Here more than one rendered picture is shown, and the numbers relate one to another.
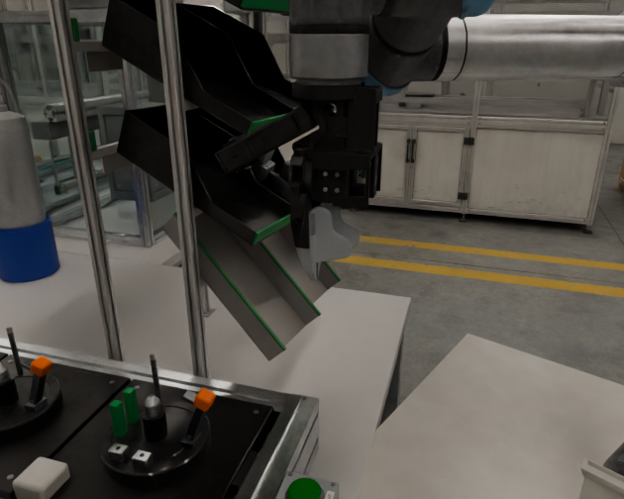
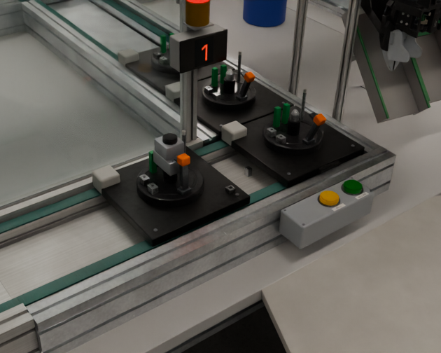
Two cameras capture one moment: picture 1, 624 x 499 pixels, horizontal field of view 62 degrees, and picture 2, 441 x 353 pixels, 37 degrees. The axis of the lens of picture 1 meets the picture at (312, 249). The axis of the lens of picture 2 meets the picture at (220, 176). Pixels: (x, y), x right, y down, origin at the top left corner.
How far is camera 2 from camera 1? 0.83 m
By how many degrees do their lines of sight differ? 33
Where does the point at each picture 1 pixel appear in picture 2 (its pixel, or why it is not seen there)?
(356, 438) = (417, 194)
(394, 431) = not seen: outside the picture
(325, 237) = (397, 47)
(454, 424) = not seen: outside the picture
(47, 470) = (237, 127)
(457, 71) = not seen: outside the picture
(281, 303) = (407, 91)
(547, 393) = not seen: outside the picture
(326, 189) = (401, 22)
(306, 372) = (414, 149)
